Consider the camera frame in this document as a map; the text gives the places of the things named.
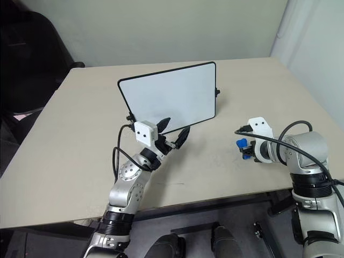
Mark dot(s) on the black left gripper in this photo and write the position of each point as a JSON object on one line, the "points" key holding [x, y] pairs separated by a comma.
{"points": [[163, 147]]}

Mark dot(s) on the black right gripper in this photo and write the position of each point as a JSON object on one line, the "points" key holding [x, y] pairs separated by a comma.
{"points": [[252, 151]]}

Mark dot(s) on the blue whiteboard eraser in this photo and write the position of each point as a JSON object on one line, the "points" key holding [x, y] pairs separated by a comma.
{"points": [[242, 142]]}

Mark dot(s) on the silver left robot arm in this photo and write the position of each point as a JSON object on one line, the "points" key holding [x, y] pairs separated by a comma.
{"points": [[126, 188]]}

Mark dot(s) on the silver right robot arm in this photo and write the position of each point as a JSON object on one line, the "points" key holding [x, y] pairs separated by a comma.
{"points": [[311, 172]]}

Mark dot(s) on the black-framed white whiteboard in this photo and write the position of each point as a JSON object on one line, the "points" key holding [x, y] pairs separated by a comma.
{"points": [[172, 96]]}

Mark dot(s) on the dark rounded shape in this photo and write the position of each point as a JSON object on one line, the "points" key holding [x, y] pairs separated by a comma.
{"points": [[164, 246], [223, 242]]}

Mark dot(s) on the pink sheet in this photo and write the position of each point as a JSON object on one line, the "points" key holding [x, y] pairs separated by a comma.
{"points": [[21, 116]]}

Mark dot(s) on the black office chair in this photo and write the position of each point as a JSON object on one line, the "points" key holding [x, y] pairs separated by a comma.
{"points": [[27, 67]]}

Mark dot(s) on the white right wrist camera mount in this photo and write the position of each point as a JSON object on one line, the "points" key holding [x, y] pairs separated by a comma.
{"points": [[260, 126]]}

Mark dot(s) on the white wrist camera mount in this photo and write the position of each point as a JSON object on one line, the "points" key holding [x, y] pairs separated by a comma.
{"points": [[260, 126], [144, 132]]}

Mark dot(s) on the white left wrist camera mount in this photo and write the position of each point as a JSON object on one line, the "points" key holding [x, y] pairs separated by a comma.
{"points": [[144, 132]]}

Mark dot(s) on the black table frame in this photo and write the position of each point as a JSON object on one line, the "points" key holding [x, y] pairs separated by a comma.
{"points": [[215, 203]]}

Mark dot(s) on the black metal bracket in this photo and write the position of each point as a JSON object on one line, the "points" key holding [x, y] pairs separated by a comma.
{"points": [[264, 236]]}

